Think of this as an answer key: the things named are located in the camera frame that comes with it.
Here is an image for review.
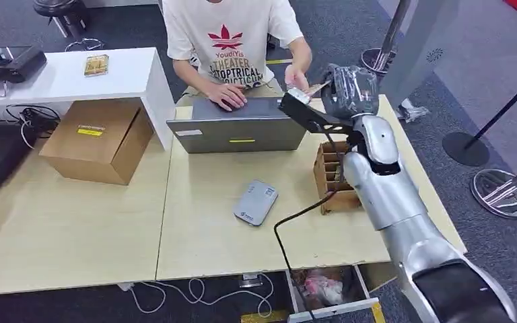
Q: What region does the white desk drawer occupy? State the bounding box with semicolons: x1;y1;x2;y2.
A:
285;265;380;323

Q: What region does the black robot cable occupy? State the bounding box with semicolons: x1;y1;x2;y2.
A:
273;133;347;323

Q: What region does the dark grey laptop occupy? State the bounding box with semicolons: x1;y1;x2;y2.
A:
166;96;308;155

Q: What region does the wooden card box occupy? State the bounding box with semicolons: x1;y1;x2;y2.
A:
312;140;363;216

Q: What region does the brown cardboard box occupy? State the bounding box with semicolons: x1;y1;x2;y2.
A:
38;98;155;186

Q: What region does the black desktop device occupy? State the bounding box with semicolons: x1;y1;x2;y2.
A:
0;44;48;100

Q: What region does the grey standing panel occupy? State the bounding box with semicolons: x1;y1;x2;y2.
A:
378;0;462;123

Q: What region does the chrome stanchion with mirror base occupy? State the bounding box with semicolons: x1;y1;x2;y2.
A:
470;158;517;219

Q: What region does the pink item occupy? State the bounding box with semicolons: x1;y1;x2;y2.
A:
304;271;345;307

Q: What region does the chrome stanchion with ribbed base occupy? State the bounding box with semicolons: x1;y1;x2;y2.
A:
359;0;412;75

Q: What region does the person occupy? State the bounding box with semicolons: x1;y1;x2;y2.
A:
161;0;314;112

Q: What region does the white power cable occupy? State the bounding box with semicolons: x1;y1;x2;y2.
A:
116;273;275;320

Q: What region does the black stool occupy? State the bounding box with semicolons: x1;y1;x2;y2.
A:
33;0;91;39

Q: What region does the black stanchion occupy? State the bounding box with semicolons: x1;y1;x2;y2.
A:
442;67;517;167

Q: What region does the person's left hand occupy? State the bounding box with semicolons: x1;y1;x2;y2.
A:
283;63;312;94

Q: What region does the chrome wire ring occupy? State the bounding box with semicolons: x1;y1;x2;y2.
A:
64;38;106;52

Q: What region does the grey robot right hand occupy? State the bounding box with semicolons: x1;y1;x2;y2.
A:
320;63;380;119

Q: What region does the person's right hand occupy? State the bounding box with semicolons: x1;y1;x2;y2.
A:
205;82;248;112

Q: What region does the card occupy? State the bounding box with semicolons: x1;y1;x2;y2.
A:
305;80;332;97

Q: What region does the black camera bracket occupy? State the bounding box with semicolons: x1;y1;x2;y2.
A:
278;91;357;135

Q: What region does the black cable bundle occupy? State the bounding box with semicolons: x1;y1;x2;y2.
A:
0;104;62;150

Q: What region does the gold card pack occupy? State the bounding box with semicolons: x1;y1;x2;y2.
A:
83;54;110;77

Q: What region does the white shelf table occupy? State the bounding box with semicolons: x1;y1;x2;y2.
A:
0;46;177;151

